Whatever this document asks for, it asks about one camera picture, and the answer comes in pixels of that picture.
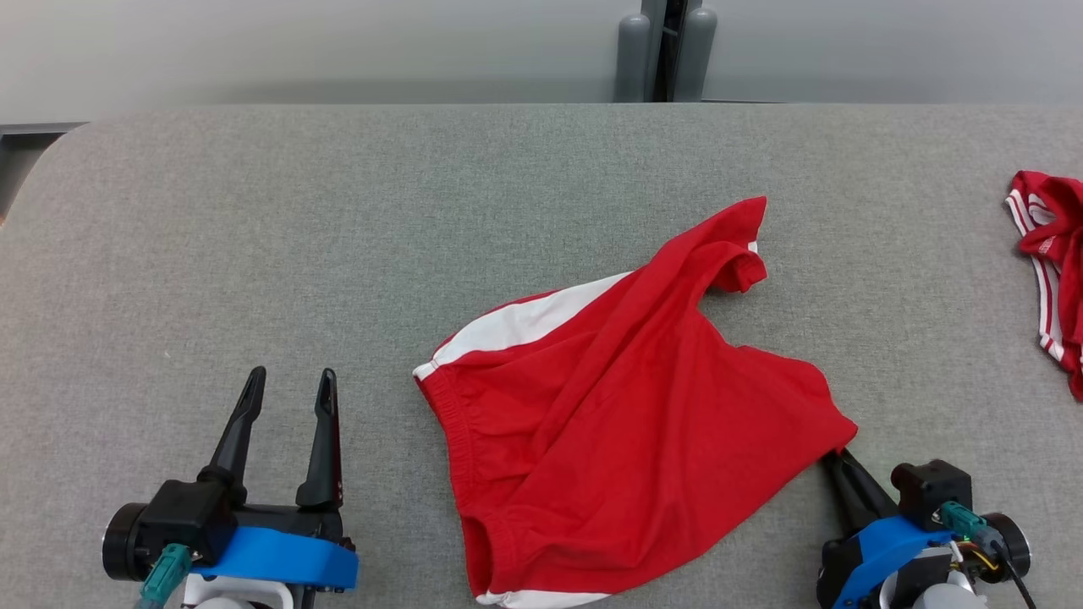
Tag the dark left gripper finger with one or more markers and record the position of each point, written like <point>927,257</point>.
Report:
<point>326,465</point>
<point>237,448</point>

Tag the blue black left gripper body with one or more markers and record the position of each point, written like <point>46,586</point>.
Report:
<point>288,558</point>

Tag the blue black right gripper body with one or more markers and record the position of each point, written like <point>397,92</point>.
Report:
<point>880,545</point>

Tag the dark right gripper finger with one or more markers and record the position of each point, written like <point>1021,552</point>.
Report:
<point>876,501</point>
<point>849,507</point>

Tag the red white shorts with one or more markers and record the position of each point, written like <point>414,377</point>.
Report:
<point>634,423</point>

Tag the red white jersey shirt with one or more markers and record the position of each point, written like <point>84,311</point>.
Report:
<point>1066,245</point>

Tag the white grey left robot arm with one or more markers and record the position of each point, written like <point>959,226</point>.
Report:
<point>211,602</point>

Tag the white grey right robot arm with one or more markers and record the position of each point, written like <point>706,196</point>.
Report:
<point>956,596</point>

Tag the grey cylindrical bumper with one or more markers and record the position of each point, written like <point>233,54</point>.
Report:
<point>633,59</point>
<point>698,55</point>

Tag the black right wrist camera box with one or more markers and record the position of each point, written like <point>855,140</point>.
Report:
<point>931,491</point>

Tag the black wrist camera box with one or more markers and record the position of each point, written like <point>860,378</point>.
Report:
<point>182,520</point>
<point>931,491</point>

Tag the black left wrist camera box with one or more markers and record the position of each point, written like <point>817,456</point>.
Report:
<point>182,520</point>

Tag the grey partition frame post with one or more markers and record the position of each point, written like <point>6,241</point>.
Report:
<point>653,42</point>

